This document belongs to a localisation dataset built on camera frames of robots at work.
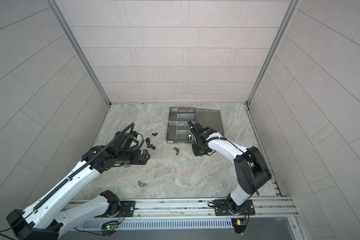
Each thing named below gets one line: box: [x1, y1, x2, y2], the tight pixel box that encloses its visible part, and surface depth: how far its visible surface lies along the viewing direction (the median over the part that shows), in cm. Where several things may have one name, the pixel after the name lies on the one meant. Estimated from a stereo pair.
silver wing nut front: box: [138, 180, 147, 188], surface depth 80 cm
